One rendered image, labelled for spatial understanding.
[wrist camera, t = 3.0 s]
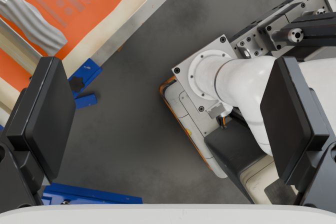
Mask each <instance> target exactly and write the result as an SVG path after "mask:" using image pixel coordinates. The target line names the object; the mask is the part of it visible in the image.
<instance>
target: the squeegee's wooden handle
mask: <svg viewBox="0 0 336 224"><path fill-rule="evenodd" d="M0 48H1V49H2V50H3V51H4V52H6V53H7V54H8V55H9V56H10V57H11V58H12V59H14V60H15V61H16V62H17V63H18V64H19V65H20V66H22V67H23V68H24V69H25V70H26V71H27V72H28V73H30V74H31V75H32V76H33V74H34V72H35V69H36V67H37V65H38V63H39V59H38V58H36V57H35V56H34V55H33V54H32V53H31V52H30V51H29V50H28V49H26V48H25V47H24V46H23V45H22V44H21V43H20V42H19V41H18V40H16V39H15V38H14V37H13V36H12V35H11V34H10V33H9V32H8V31H6V30H5V29H4V28H3V27H2V26H1V25H0Z"/></svg>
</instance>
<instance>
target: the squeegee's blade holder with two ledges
mask: <svg viewBox="0 0 336 224"><path fill-rule="evenodd" d="M0 25H1V26H2V27H3V28H4V29H5V30H6V31H7V32H9V33H10V34H11V35H12V36H13V37H14V38H15V39H16V40H17V41H19V42H20V43H21V44H22V45H23V46H24V47H25V48H26V49H27V50H29V51H30V52H31V53H32V54H33V55H34V56H35V57H36V58H38V59H39V60H40V58H41V57H43V56H42V55H41V54H40V53H39V52H38V51H37V50H36V49H35V48H34V47H32V46H31V45H30V44H29V43H28V42H27V41H26V40H25V39H24V38H22V37H21V36H20V35H19V34H18V33H17V32H16V31H15V30H14V29H13V28H11V27H10V26H9V25H8V24H7V23H6V22H5V21H4V20H3V19H2V18H0Z"/></svg>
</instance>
